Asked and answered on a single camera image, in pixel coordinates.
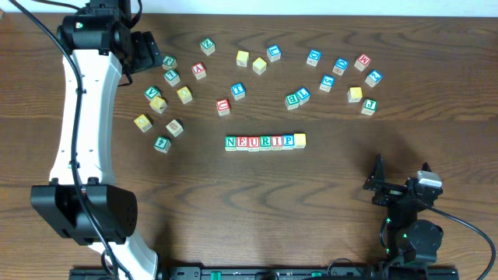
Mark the yellow letter S block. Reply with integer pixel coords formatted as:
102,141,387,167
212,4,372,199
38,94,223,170
293,133,307,149

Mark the blue letter P block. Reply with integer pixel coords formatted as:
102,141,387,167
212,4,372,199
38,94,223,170
282,135,295,150

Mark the red letter I block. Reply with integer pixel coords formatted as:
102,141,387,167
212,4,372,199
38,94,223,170
271,135,283,151

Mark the green letter R block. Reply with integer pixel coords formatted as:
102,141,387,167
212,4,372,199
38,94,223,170
260,135,272,151

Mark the green letter N block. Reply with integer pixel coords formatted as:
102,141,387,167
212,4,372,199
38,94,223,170
224,135,237,151

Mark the red letter E block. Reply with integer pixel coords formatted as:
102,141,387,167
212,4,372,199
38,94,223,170
236,136,248,151

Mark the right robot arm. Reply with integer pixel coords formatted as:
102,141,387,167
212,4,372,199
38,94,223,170
363,154,444,279

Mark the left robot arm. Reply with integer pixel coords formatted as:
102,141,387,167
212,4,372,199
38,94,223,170
30,0,161,279

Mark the green letter V block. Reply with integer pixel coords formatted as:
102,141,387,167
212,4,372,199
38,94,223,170
144,86,161,101

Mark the yellow letter K block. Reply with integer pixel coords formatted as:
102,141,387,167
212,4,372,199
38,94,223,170
149,96,167,114

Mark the red letter A block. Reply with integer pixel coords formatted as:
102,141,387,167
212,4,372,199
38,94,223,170
191,62,207,79

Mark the yellow letter O block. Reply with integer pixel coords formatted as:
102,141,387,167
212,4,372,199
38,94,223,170
177,86,193,104

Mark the green letter Z block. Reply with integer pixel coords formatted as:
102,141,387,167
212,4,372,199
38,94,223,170
200,37,216,56

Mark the yellow letter G block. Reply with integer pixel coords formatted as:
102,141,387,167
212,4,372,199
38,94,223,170
134,114,153,132

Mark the green letter J block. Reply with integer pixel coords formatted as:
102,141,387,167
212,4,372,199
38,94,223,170
360,98,378,116

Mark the pineapple B wooden block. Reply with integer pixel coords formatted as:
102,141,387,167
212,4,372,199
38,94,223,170
166,119,184,137

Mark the red letter U block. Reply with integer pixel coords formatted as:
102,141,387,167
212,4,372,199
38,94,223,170
216,99,230,116

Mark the yellow block back row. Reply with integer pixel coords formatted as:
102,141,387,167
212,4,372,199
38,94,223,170
236,51,249,67

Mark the blue number 2 block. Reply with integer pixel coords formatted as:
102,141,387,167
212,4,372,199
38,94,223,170
365,70,383,87

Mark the blue letter T block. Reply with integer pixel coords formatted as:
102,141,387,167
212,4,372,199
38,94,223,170
230,82,246,100

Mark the blue number 5 block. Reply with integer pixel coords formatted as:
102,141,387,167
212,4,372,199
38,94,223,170
319,75,335,93

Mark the yellow block with animal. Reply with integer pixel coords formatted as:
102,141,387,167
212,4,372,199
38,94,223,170
252,57,268,75

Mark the green letter B block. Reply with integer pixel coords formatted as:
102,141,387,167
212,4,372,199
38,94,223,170
285,93,300,110

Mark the red letter M block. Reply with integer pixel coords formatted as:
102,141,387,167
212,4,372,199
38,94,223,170
354,54,371,72

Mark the blue letter D block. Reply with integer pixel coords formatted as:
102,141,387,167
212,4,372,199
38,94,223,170
307,50,321,67

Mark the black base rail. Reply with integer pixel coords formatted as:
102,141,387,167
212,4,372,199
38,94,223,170
68,266,459,280

